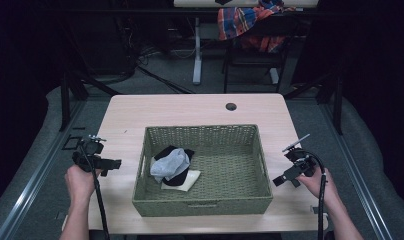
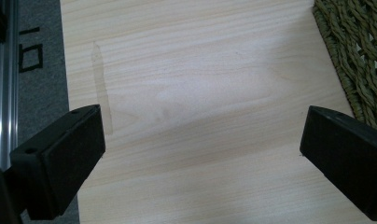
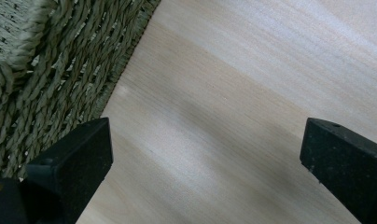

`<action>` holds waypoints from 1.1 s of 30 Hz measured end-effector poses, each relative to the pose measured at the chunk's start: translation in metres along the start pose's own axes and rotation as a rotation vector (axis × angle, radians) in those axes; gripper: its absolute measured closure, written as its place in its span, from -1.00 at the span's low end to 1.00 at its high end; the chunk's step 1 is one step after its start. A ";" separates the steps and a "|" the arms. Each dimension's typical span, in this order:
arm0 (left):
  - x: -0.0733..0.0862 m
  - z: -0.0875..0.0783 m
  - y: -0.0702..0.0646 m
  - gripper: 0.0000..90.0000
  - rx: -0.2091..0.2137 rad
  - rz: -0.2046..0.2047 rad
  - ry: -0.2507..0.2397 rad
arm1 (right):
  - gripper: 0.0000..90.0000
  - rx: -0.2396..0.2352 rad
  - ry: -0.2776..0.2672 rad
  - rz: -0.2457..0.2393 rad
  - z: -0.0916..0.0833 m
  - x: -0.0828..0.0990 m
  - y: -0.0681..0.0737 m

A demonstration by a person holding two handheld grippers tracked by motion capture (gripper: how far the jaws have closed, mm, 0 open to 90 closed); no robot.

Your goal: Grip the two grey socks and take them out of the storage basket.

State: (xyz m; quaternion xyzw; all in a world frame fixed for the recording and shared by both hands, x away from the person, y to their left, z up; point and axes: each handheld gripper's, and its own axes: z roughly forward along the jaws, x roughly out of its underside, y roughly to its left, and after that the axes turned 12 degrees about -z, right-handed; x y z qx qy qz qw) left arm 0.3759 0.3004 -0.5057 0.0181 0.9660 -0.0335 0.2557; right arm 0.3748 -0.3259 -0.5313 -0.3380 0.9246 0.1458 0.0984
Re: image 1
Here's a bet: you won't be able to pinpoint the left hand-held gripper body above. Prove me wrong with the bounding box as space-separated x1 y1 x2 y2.
71 134 122 174

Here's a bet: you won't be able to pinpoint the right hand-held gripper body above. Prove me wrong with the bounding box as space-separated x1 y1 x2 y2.
281 133 320 183

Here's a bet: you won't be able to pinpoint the person's right hand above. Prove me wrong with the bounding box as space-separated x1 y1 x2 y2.
295 165 336 203

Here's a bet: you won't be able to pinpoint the person's left hand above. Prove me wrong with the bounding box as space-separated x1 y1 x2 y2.
64 164 103 208

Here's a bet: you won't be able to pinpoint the black metal stand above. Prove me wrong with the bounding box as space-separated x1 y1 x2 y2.
282 58 345 136
58 64 122 132

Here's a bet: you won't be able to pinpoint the green woven basket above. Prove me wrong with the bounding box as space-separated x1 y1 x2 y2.
131 123 275 218

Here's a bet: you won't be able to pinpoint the grey sock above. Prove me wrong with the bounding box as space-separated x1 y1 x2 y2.
149 147 191 184

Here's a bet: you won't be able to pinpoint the black sock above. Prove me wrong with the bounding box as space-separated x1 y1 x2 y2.
153 144 196 187

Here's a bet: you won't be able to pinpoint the cream sock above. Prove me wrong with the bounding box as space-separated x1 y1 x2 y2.
160 169 202 193

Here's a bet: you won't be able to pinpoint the black chair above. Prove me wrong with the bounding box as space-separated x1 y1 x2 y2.
221 13 293 95

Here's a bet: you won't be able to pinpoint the white desk with legs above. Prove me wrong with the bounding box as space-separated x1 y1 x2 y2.
172 0 320 86

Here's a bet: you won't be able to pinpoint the plaid cloth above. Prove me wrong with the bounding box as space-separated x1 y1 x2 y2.
217 0 297 53

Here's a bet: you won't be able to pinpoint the black square frame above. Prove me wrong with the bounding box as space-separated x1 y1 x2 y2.
61 134 84 151

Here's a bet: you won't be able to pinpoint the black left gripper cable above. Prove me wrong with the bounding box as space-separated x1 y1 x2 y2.
77 142 111 240

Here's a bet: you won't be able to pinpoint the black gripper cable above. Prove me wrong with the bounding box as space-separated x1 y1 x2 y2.
303 150 328 240
77 142 111 240

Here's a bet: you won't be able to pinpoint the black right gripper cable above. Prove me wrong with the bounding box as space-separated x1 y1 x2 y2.
303 150 328 240

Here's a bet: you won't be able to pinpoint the aluminium floor rail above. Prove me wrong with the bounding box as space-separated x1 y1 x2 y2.
318 99 395 240
0 99 88 240

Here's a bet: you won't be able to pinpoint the black floor cables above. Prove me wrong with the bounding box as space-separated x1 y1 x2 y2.
135 44 196 95

